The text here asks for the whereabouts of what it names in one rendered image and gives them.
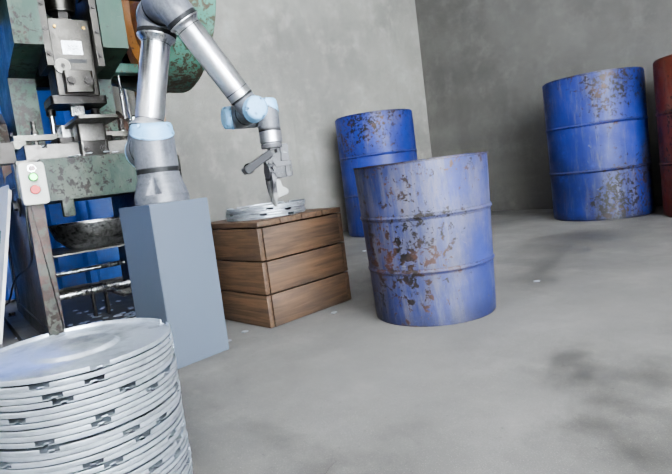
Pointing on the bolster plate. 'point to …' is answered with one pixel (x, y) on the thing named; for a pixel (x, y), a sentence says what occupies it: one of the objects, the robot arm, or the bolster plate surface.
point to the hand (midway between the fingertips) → (273, 203)
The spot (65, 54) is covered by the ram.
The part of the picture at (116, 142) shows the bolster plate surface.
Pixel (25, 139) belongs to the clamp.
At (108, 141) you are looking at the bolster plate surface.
